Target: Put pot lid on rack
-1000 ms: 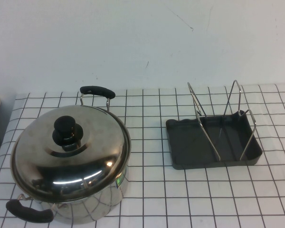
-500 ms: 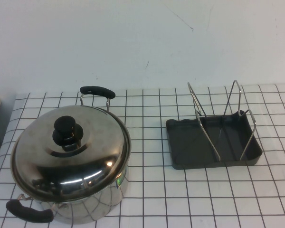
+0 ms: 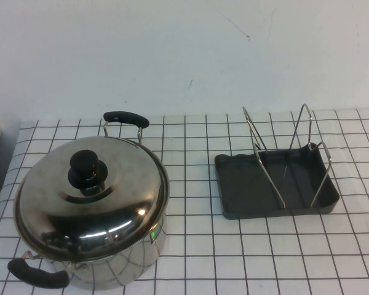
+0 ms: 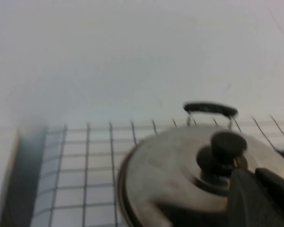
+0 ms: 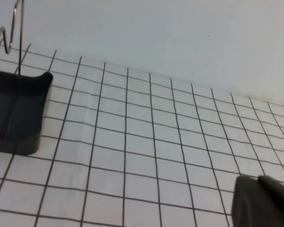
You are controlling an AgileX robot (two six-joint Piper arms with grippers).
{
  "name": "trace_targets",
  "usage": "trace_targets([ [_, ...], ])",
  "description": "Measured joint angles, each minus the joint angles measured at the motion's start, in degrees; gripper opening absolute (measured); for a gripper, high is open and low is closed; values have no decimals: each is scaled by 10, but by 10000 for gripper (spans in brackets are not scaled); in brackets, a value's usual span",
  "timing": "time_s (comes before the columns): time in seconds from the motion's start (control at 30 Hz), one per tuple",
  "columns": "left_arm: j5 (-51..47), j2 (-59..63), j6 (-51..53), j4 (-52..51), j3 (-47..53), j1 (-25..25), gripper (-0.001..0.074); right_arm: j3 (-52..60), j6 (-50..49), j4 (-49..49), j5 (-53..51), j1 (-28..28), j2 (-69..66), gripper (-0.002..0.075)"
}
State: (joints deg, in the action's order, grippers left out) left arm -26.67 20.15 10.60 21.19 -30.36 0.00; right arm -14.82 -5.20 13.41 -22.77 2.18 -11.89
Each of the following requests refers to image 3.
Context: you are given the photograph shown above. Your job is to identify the metal wire lid rack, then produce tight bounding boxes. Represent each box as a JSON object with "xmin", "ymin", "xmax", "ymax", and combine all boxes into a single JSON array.
[{"xmin": 242, "ymin": 103, "xmax": 332, "ymax": 209}]

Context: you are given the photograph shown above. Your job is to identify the black robot arm with camera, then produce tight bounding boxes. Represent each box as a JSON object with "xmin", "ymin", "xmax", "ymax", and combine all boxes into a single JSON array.
[{"xmin": 0, "ymin": 107, "xmax": 369, "ymax": 295}]

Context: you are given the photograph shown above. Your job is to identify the steel pot lid black knob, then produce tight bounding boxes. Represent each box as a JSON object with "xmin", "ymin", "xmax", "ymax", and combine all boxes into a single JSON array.
[{"xmin": 12, "ymin": 136, "xmax": 170, "ymax": 256}]

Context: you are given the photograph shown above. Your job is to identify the stainless steel pot black handles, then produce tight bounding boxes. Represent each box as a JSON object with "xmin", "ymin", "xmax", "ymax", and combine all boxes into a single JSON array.
[{"xmin": 6, "ymin": 110, "xmax": 170, "ymax": 291}]

